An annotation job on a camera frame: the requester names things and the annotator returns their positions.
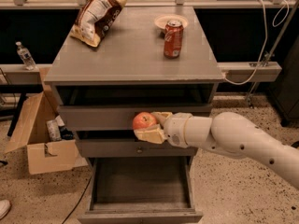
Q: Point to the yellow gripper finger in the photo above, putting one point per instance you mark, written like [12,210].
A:
[153,134]
[161,116]

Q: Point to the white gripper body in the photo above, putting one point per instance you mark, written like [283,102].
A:
[175,130]

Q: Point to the red apple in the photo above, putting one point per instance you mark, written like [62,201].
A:
[144,120]

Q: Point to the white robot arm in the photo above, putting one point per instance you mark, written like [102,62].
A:
[228,134]

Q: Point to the grey drawer cabinet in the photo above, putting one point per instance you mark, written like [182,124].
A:
[132,55]

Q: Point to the grey bottom drawer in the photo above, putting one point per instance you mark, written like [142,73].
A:
[146,190]

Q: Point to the grey drawer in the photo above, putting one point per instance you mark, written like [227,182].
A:
[100,144]
[109,109]
[146,190]

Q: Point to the grey middle drawer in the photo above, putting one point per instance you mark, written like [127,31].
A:
[100,144]

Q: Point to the grey top drawer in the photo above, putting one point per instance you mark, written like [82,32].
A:
[109,109]

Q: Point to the red soda can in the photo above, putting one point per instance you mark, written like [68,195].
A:
[173,38]

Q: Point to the small white bowl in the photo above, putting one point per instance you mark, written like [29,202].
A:
[162,20]

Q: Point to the can inside cardboard box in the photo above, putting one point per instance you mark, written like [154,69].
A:
[53,130]

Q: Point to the open cardboard box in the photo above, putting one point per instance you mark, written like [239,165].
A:
[31,132]

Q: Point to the brown chip bag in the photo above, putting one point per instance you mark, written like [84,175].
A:
[95,19]

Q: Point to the clear water bottle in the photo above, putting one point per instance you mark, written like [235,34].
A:
[25,56]

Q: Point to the white shoe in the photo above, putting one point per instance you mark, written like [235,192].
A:
[5,206]

